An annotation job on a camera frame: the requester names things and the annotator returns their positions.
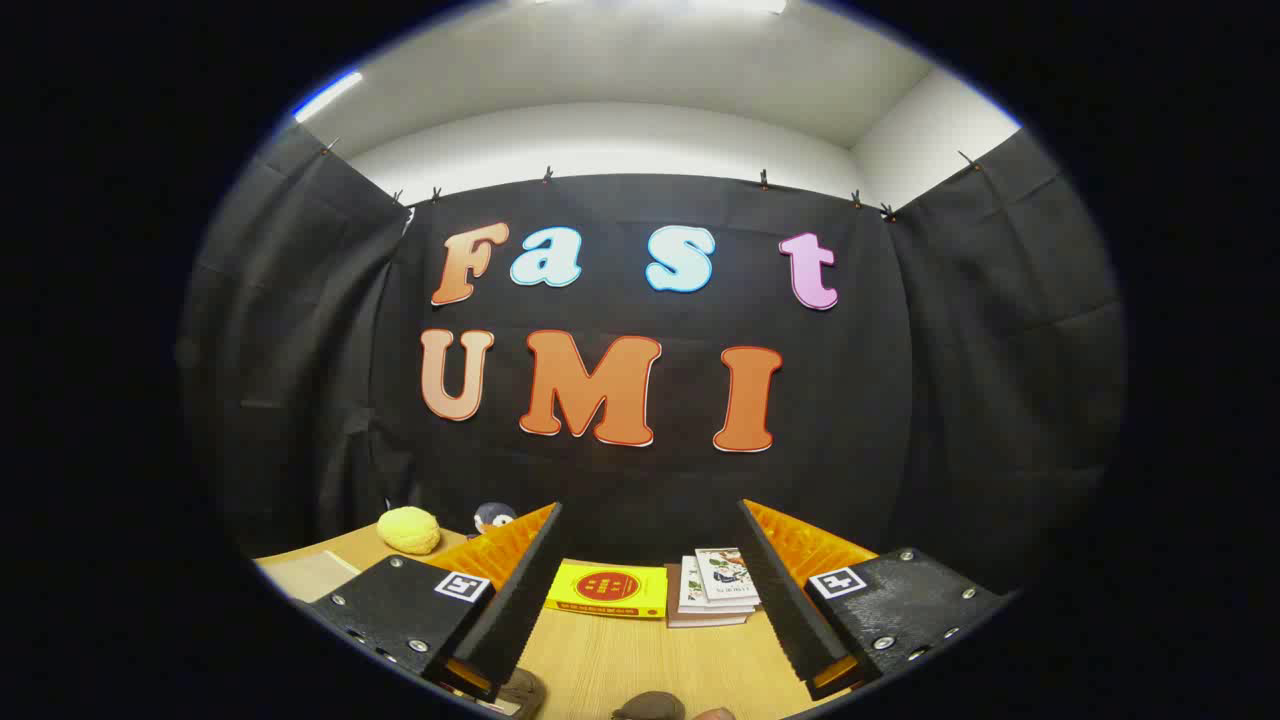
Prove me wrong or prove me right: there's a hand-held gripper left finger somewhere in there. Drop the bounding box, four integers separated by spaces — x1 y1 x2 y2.
305 502 564 706

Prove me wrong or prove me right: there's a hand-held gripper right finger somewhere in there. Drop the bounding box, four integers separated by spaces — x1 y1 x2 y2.
738 498 1011 701

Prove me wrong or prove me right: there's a brown fuzzy shoe with bow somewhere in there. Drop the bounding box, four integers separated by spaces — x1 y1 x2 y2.
497 668 547 719
612 691 687 720

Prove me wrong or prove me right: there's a cream fabric storage box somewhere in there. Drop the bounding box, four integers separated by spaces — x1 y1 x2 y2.
256 550 363 604

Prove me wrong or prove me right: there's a white book with illustrated cover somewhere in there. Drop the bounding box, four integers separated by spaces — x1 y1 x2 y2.
695 548 761 606

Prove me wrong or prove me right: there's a yellow book with red circle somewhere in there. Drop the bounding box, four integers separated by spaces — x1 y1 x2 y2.
546 562 669 619

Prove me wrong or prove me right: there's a yellow bun plush toy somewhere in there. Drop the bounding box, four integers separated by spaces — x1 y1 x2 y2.
377 506 442 556

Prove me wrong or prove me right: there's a row of black cloth clips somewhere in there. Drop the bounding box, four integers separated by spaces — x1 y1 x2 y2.
320 138 986 223

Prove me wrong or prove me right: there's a long ceiling light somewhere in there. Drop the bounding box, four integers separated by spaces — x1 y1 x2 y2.
293 70 364 123

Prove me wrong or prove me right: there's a wide ceiling light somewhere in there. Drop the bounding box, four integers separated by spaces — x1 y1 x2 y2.
530 0 791 16

